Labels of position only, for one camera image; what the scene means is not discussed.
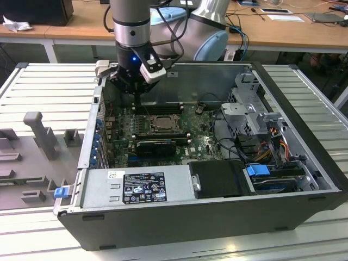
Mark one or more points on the white power adapter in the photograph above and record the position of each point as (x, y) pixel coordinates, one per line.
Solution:
(229, 55)

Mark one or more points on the dark laptop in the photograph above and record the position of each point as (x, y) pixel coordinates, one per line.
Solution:
(326, 17)

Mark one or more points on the white paper sheet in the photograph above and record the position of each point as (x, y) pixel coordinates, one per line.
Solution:
(285, 17)

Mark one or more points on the grey parts rack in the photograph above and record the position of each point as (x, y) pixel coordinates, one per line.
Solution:
(27, 163)

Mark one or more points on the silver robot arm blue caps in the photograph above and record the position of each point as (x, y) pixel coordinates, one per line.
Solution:
(130, 24)

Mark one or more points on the CPU socket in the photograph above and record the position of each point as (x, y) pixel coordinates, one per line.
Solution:
(150, 119)

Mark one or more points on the crumpled white paper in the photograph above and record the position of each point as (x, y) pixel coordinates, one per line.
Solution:
(16, 25)

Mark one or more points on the black box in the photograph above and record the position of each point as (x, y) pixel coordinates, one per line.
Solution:
(35, 11)

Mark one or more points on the hard disk in blue carrier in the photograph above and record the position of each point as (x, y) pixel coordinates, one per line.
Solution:
(257, 171)

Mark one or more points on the blue case latch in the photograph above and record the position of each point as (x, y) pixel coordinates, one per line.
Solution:
(60, 192)

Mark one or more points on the round coin battery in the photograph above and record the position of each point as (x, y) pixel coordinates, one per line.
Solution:
(199, 109)

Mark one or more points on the grey case release latch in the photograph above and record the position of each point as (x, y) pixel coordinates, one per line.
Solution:
(102, 66)

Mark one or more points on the silver square CPU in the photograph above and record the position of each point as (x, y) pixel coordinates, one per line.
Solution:
(166, 122)

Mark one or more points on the white wrist camera black face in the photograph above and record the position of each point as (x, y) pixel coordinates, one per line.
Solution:
(153, 73)

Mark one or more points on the white flat device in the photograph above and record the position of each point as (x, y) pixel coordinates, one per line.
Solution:
(274, 11)

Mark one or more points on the black plastic air shroud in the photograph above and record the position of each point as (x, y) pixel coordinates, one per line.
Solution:
(217, 179)

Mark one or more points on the green motherboard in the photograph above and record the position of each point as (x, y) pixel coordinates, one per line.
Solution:
(195, 141)

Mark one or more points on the black graphics card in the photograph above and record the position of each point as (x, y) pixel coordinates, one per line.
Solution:
(155, 148)

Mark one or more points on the grey metal drive cage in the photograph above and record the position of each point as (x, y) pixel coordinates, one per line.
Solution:
(236, 111)

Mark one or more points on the black open PC case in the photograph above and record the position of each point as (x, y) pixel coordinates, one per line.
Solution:
(163, 228)

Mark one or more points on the blue card retention clips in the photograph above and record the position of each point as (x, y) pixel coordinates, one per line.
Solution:
(96, 144)

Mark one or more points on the grey power supply unit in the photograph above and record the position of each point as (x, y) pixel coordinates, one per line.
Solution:
(100, 190)

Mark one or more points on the black RAM slot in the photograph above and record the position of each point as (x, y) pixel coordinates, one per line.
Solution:
(163, 133)
(163, 110)
(168, 138)
(163, 105)

